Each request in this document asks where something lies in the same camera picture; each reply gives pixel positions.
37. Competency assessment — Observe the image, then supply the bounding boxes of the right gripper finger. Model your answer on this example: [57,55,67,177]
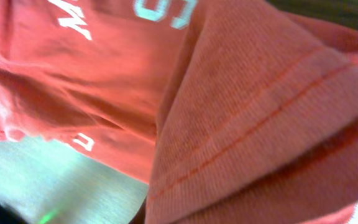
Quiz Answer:
[129,199,147,224]

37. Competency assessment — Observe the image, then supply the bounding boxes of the orange t-shirt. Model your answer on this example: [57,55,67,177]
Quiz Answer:
[0,0,358,223]

